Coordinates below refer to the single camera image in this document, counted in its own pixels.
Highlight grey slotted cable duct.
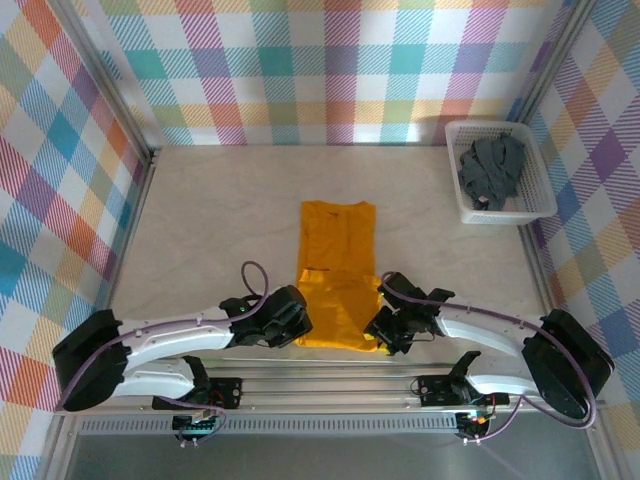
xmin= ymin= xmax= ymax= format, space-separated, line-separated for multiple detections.
xmin=78 ymin=417 xmax=462 ymax=437

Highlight white plastic basket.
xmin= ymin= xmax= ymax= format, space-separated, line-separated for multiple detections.
xmin=444 ymin=119 xmax=559 ymax=226

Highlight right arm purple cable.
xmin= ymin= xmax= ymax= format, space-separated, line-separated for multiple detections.
xmin=379 ymin=272 xmax=599 ymax=445

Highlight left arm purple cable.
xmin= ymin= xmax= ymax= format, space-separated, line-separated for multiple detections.
xmin=53 ymin=259 xmax=274 ymax=446

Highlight grey t-shirt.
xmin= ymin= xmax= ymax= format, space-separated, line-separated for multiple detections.
xmin=458 ymin=134 xmax=526 ymax=214

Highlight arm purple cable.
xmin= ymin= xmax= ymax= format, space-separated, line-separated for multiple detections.
xmin=53 ymin=259 xmax=274 ymax=446
xmin=379 ymin=272 xmax=599 ymax=445

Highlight aluminium frame post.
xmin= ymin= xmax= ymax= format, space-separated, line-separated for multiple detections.
xmin=47 ymin=0 xmax=162 ymax=169
xmin=504 ymin=0 xmax=604 ymax=126

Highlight grey metal panel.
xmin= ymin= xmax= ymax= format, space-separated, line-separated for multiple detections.
xmin=62 ymin=432 xmax=604 ymax=480

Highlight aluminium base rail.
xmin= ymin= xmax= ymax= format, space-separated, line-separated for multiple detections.
xmin=53 ymin=355 xmax=607 ymax=416

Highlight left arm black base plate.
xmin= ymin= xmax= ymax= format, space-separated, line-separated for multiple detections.
xmin=151 ymin=375 xmax=244 ymax=412

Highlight yellow t-shirt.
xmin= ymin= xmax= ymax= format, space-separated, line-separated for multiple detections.
xmin=293 ymin=199 xmax=384 ymax=354

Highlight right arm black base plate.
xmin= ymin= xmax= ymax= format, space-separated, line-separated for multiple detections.
xmin=416 ymin=373 xmax=511 ymax=407

